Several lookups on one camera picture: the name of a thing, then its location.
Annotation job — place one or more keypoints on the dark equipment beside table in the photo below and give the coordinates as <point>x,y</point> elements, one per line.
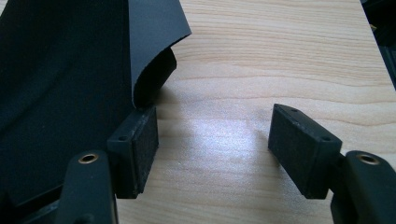
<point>384,34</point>

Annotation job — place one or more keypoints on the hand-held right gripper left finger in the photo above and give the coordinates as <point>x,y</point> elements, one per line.
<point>137,155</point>

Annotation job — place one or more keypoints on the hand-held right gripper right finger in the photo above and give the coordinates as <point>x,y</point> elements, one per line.
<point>303,149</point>

